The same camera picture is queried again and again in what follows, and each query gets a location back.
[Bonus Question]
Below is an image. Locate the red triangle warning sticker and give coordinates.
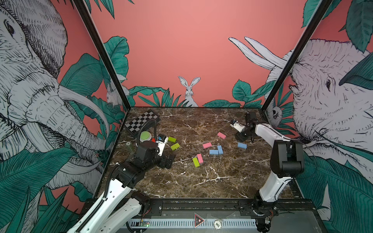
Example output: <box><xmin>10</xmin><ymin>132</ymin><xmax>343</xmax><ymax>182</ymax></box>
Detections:
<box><xmin>194</xmin><ymin>213</ymin><xmax>206</xmax><ymax>228</ymax></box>

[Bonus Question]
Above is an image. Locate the black front rail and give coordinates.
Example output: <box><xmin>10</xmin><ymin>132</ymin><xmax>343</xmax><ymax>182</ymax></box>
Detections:
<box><xmin>145</xmin><ymin>198</ymin><xmax>316</xmax><ymax>217</ymax></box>

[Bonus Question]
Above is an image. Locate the white slotted cable duct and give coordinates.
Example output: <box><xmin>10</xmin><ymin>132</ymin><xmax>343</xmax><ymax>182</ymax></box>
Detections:
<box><xmin>129</xmin><ymin>218</ymin><xmax>256</xmax><ymax>230</ymax></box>

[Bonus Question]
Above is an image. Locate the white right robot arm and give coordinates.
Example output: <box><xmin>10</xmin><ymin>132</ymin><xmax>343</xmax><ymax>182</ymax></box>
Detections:
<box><xmin>230</xmin><ymin>112</ymin><xmax>305</xmax><ymax>216</ymax></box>

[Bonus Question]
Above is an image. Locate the folded black chess board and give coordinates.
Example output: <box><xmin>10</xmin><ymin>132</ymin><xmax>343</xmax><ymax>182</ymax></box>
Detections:
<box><xmin>124</xmin><ymin>110</ymin><xmax>160</xmax><ymax>136</ymax></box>

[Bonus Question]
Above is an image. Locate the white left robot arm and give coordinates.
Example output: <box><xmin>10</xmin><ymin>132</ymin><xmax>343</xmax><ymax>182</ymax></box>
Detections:
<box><xmin>68</xmin><ymin>129</ymin><xmax>175</xmax><ymax>233</ymax></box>

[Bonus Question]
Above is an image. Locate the black right corner post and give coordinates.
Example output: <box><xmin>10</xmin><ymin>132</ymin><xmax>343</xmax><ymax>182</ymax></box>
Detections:
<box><xmin>261</xmin><ymin>0</ymin><xmax>333</xmax><ymax>112</ymax></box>

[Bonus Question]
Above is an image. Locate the green block far left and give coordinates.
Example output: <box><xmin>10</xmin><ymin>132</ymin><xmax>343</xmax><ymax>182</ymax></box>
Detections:
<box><xmin>168</xmin><ymin>137</ymin><xmax>176</xmax><ymax>143</ymax></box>

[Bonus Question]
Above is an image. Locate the green dome push button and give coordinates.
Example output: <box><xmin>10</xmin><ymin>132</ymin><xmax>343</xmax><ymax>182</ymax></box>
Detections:
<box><xmin>139</xmin><ymin>131</ymin><xmax>153</xmax><ymax>142</ymax></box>

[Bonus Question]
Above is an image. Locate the black left corner post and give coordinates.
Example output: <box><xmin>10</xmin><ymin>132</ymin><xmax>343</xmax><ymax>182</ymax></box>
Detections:
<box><xmin>73</xmin><ymin>0</ymin><xmax>131</xmax><ymax>111</ymax></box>

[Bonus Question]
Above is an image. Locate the black corner post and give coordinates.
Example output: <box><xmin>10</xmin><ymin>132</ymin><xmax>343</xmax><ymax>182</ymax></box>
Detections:
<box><xmin>73</xmin><ymin>0</ymin><xmax>131</xmax><ymax>111</ymax></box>
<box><xmin>261</xmin><ymin>0</ymin><xmax>333</xmax><ymax>112</ymax></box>

